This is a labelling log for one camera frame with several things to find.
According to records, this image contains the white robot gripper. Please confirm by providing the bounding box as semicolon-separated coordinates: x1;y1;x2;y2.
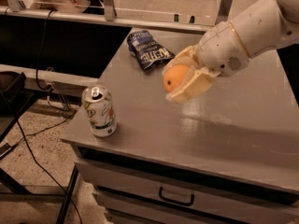
162;21;249;104

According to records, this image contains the orange fruit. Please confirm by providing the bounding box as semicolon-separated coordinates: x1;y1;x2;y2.
164;64;189;92

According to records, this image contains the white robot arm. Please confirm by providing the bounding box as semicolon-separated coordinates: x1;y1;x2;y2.
163;0;299;104

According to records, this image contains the white green 7up can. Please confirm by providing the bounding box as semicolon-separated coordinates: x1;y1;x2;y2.
81;85;117;137

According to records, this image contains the blue kettle chips bag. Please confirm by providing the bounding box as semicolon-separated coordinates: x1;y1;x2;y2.
127;30;175;70

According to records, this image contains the grey lower drawer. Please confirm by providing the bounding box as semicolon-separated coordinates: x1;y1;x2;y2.
93;190;235;224

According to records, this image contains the black table at left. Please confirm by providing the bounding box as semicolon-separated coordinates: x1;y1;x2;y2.
0;71;35;142

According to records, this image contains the metal bracket post right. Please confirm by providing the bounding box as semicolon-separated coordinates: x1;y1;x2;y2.
215;0;233;24

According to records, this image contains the grey drawer with black handle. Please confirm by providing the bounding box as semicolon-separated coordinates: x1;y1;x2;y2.
76;159;298;224

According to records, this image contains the black cable on floor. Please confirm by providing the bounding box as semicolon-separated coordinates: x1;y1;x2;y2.
15;9;83;224

